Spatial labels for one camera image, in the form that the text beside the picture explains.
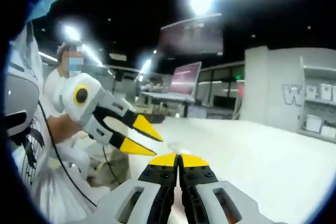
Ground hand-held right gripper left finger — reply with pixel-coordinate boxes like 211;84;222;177
76;152;179;224

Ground short ceiling light strip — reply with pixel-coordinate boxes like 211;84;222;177
61;26;81;42
139;58;153;75

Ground ceiling hung dark screen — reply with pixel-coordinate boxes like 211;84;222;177
159;13;224;56

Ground grey metal shelving unit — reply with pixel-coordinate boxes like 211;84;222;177
299;56;336;141

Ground grey chest device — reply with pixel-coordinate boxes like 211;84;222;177
4;73;40;120

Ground black legged monitor desk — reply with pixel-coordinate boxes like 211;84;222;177
140;90;196;124

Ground white framed computer monitor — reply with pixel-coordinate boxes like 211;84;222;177
167;61;203;98

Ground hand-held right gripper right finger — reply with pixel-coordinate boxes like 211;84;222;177
178;153;276;224

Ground clear resealable bag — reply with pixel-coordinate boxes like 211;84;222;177
166;140;196;156

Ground black cable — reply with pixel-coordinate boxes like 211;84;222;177
102;144;122;183
38;100;98;207

